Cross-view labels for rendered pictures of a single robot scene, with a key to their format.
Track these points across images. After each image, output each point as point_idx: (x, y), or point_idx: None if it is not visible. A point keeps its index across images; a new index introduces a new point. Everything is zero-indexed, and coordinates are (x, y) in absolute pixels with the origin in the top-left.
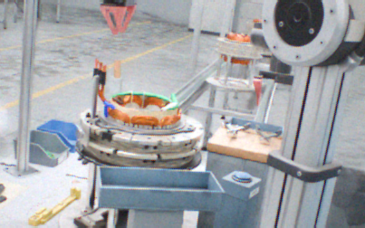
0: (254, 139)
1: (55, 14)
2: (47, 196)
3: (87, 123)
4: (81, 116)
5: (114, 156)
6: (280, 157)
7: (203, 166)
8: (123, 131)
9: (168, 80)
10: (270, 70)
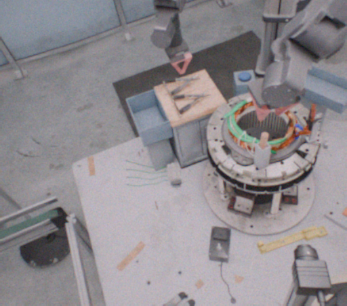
0: (185, 92)
1: None
2: (283, 268)
3: (319, 139)
4: (310, 159)
5: None
6: (294, 11)
7: (91, 229)
8: (299, 118)
9: None
10: (180, 43)
